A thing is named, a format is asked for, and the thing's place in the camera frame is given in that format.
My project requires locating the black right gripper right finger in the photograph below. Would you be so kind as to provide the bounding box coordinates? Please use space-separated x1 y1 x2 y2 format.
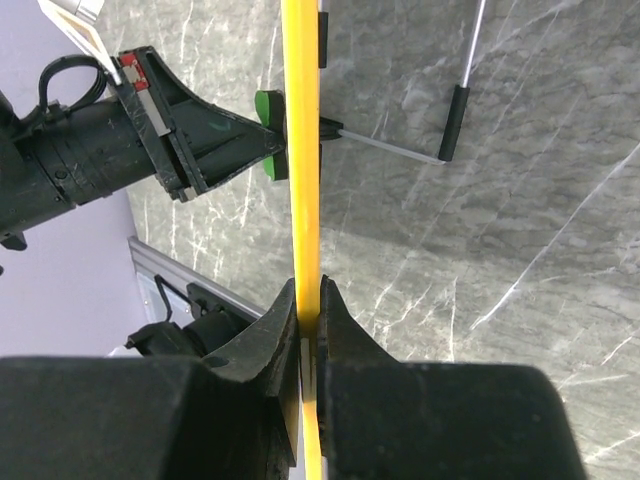
318 279 587 479

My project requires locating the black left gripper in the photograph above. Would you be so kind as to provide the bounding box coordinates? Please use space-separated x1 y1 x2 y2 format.
1 46 283 240

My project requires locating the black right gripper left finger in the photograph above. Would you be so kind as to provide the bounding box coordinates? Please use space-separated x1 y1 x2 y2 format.
1 282 299 479

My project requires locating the green whiteboard eraser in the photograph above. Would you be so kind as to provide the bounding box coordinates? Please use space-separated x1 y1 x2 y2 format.
253 89 289 182

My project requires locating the yellow framed whiteboard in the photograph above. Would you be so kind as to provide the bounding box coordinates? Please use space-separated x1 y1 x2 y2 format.
281 1 323 479

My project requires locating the metal wire whiteboard stand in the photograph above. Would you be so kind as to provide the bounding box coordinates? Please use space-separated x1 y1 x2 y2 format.
321 1 489 164

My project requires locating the aluminium mounting rail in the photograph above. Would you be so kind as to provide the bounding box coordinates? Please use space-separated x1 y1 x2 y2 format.
128 237 266 326

